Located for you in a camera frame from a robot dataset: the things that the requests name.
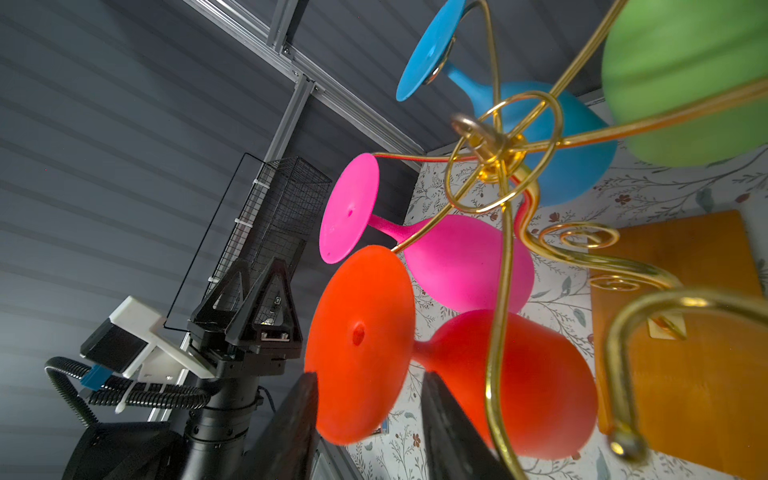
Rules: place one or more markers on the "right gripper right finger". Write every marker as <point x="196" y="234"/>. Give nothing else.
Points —
<point x="453" y="448"/>

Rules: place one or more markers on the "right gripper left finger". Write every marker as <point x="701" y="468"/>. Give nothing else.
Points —
<point x="287" y="447"/>

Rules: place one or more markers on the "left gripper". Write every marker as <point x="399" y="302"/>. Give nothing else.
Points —
<point x="262" y="329"/>

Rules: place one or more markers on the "red wine glass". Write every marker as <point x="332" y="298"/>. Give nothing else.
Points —
<point x="362" y="343"/>

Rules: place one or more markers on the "pink wine glass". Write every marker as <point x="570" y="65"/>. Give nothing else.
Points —
<point x="457" y="263"/>

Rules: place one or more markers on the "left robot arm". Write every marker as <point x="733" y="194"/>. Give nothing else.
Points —
<point x="203" y="439"/>

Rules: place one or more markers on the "orange wooden rack base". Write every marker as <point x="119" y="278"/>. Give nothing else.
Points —
<point x="701" y="400"/>

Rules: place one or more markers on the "back green wine glass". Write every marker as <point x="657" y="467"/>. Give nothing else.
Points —
<point x="660" y="55"/>

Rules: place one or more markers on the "black wire side basket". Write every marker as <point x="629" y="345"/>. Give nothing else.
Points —
<point x="268" y="210"/>

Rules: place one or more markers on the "gold wire glass rack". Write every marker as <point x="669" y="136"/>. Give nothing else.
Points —
<point x="513" y="143"/>

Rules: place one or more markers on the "aluminium frame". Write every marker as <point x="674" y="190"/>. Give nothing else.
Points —
<point x="303" y="88"/>

